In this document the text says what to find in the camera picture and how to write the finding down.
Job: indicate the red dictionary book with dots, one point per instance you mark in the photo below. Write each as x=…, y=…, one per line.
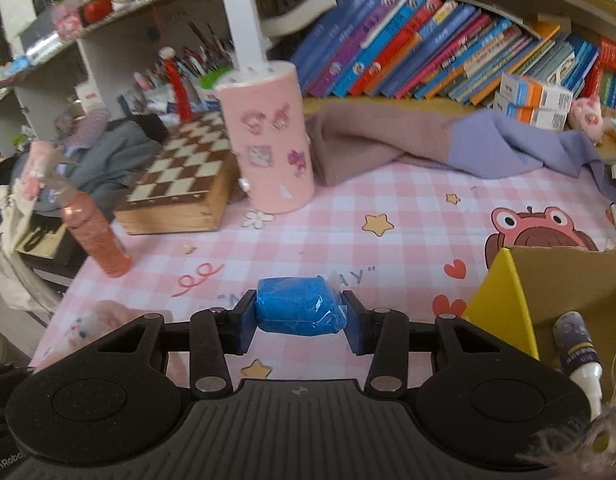
x=607, y=56

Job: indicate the blue white spray bottle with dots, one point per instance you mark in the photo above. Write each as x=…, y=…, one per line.
x=578, y=357

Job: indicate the wooden chess board box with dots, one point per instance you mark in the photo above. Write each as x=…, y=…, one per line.
x=187, y=186

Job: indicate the blue packet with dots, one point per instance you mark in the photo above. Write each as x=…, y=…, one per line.
x=306, y=307

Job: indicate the pink plush glove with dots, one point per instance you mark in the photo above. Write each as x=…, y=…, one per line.
x=91, y=324

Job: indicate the red round doll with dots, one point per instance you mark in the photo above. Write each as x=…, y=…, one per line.
x=94, y=11

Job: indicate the pink cylindrical lamp base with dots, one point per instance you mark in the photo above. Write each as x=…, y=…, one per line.
x=263, y=112

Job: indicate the yellow cardboard box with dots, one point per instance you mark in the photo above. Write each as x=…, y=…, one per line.
x=527, y=288

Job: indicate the mauve and purple cloth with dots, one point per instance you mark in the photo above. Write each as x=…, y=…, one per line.
x=348, y=139

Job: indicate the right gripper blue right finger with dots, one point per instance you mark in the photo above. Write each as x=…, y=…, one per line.
x=359, y=330

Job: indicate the pink spray bottle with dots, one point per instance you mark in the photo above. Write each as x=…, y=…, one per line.
x=88, y=226

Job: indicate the orange white medicine box upper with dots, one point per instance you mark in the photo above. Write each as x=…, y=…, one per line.
x=527, y=92

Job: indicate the orange white medicine box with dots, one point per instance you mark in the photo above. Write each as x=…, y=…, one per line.
x=527, y=92
x=551, y=120

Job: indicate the orange white medicine box lower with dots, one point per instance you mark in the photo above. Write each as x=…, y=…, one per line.
x=551, y=120

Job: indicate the white tote bag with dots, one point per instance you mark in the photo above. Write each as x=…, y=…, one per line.
x=21, y=288

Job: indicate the grey clothing pile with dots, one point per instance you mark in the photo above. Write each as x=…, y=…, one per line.
x=105, y=171

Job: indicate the pink pig plush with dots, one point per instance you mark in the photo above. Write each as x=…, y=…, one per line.
x=586, y=115

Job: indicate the white lamp pole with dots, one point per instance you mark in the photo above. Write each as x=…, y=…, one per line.
x=243, y=19

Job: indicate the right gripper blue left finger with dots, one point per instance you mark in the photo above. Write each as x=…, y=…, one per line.
x=243, y=322

